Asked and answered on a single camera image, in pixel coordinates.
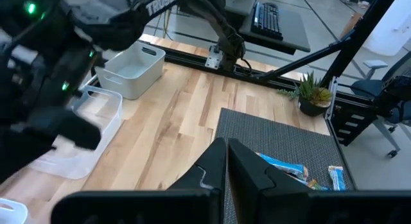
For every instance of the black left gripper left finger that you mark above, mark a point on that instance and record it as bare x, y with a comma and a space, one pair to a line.
192, 204

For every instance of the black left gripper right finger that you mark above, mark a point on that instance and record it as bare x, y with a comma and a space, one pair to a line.
289, 208

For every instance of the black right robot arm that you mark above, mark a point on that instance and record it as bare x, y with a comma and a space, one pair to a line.
112, 22

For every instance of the clear plastic bin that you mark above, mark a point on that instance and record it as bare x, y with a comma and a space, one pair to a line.
109, 115

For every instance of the grey woven placemat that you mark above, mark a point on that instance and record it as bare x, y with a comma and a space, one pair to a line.
273, 131

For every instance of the light grey plastic bin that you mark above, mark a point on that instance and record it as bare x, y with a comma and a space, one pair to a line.
135, 73

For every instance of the black drawer unit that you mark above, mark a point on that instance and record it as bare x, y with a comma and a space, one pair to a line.
350, 127

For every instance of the potted succulent plant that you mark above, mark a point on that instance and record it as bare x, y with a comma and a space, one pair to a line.
309, 106

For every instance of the black office chair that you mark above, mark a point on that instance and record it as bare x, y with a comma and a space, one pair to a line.
369, 87

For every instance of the black keyboard tray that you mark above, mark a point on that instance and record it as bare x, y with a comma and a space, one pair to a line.
295, 38

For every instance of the black computer keyboard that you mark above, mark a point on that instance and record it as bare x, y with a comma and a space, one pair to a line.
266, 22

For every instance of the black aluminium table frame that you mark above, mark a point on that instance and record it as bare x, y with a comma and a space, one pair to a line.
186, 58

